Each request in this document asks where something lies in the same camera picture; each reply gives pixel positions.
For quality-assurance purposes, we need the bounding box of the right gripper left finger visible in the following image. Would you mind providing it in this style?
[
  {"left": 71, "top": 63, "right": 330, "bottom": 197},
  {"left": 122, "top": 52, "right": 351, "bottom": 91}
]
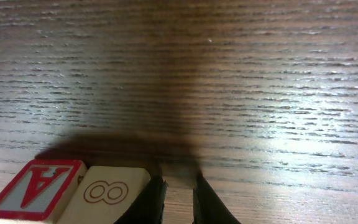
[{"left": 114, "top": 175, "right": 167, "bottom": 224}]

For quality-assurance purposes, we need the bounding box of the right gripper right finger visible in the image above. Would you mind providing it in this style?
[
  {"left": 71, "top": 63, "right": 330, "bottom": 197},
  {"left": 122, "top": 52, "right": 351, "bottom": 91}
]
[{"left": 193, "top": 173, "right": 241, "bottom": 224}]

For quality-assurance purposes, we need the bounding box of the red letter U block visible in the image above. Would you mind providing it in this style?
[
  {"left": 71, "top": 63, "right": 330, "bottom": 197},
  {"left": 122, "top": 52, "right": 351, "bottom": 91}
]
[{"left": 57, "top": 166, "right": 150, "bottom": 224}]

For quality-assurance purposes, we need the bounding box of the red letter A block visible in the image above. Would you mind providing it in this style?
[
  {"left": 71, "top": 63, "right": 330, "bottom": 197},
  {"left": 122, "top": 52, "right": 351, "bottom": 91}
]
[{"left": 0, "top": 159, "right": 87, "bottom": 224}]

